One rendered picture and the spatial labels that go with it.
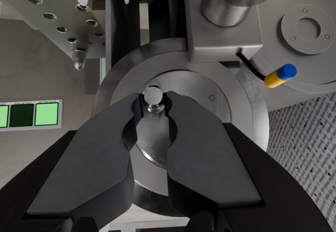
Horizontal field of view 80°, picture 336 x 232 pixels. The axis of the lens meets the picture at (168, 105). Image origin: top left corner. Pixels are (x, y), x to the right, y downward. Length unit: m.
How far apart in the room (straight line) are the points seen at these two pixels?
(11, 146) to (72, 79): 1.67
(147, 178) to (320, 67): 0.17
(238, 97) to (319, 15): 0.11
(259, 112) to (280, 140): 0.21
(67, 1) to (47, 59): 1.97
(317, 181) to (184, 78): 0.23
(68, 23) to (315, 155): 0.46
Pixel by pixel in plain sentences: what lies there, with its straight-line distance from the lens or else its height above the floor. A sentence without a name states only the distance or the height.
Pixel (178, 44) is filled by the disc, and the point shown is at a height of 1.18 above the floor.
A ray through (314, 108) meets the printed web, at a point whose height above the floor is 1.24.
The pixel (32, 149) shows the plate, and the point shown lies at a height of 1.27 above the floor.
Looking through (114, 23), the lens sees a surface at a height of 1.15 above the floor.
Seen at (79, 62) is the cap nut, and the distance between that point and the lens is 0.56.
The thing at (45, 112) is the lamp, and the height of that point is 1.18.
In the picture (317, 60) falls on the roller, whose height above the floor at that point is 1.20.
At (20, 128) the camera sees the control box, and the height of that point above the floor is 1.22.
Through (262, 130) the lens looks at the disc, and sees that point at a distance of 0.18.
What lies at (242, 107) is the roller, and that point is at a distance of 0.17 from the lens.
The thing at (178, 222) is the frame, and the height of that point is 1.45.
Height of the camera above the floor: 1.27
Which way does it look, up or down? 10 degrees down
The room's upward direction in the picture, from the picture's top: 177 degrees clockwise
